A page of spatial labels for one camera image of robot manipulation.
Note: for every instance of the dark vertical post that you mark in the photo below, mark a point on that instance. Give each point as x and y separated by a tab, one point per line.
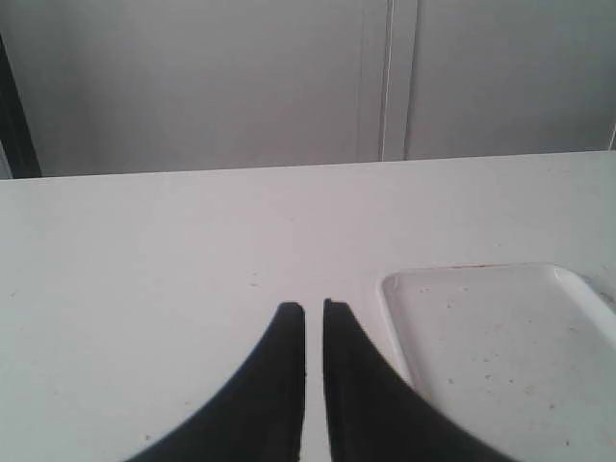
16	138

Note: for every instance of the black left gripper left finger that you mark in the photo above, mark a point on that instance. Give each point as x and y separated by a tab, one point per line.
258	414

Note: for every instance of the grey cabinet doors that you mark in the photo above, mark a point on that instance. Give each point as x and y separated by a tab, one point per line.
136	86

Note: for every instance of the white rectangular plastic tray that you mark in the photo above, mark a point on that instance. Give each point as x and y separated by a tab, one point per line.
522	356

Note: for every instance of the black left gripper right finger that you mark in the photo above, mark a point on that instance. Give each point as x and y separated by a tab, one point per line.
372	414

